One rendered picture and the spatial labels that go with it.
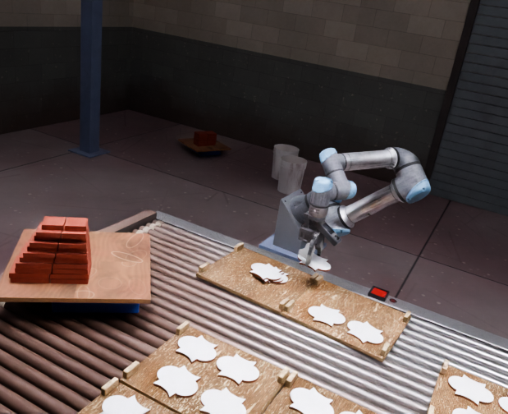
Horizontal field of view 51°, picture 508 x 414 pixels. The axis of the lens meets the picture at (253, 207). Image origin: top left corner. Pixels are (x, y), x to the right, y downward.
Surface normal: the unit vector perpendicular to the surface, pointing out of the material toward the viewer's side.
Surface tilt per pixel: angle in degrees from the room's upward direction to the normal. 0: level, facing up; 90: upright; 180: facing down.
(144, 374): 0
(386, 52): 90
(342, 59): 90
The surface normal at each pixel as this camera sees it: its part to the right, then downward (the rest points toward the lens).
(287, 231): -0.52, 0.26
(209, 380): 0.14, -0.91
